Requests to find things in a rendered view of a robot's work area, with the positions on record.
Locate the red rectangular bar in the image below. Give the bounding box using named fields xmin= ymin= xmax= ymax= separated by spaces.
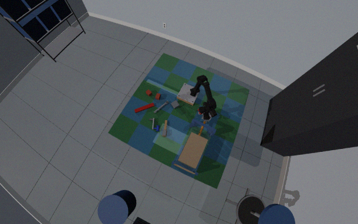
xmin=135 ymin=103 xmax=154 ymax=113

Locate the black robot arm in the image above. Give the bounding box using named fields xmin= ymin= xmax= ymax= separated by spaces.
xmin=190 ymin=75 xmax=217 ymax=117

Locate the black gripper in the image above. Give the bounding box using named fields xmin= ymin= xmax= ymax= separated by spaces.
xmin=203 ymin=102 xmax=210 ymax=120

